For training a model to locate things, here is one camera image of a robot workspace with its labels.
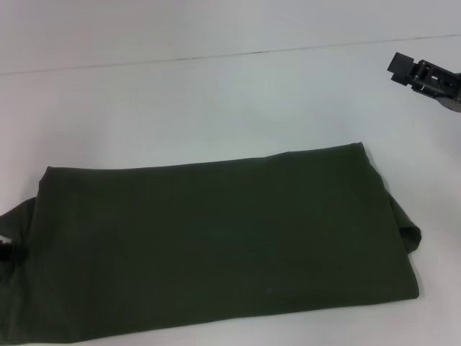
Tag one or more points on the dark green FREE t-shirt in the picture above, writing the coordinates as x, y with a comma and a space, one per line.
216, 234

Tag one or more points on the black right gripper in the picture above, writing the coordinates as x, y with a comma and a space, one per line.
454, 104

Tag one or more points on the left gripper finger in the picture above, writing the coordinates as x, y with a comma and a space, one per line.
12, 252

